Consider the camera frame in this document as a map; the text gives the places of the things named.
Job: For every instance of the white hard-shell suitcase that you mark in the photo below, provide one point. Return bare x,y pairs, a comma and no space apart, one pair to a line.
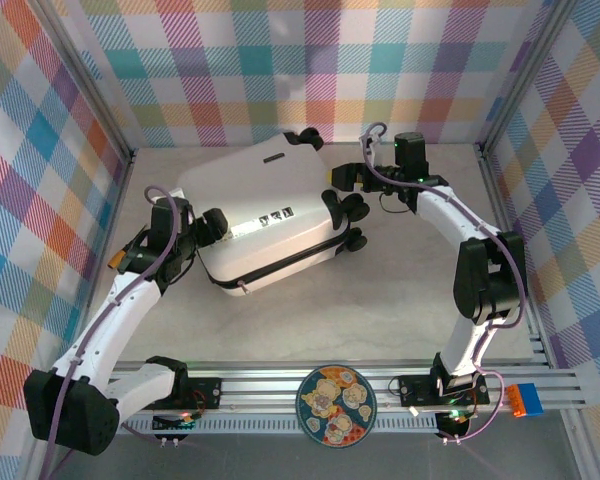
260,200

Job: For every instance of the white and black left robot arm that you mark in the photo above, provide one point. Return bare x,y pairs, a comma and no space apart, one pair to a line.
105,320

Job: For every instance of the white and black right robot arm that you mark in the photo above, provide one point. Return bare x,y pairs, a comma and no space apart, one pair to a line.
490,280

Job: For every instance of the round bear-print tin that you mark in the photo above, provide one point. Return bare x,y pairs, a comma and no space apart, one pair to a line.
336,406

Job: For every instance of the orange and blue block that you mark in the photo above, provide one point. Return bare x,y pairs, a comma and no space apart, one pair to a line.
527,400

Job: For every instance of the aluminium side rail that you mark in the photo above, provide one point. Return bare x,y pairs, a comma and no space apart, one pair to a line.
500,200
118,200

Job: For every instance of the aluminium frame post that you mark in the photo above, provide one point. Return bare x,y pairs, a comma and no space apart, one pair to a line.
523,75
89,80

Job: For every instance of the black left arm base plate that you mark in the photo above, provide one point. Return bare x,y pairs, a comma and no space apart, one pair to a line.
207,392

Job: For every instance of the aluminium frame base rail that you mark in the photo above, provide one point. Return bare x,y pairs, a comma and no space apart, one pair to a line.
260,387

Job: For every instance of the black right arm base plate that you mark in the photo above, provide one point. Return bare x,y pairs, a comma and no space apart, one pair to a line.
415,390

